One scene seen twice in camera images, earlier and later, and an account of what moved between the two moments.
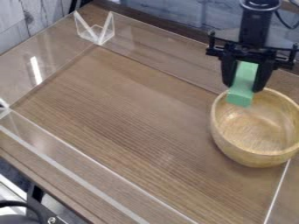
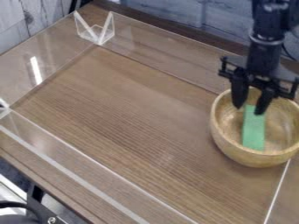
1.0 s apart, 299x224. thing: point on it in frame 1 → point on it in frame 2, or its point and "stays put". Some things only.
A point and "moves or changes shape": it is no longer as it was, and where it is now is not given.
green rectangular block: (239, 94) moves or changes shape
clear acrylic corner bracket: (96, 34) stays put
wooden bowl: (256, 136) stays put
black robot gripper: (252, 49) → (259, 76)
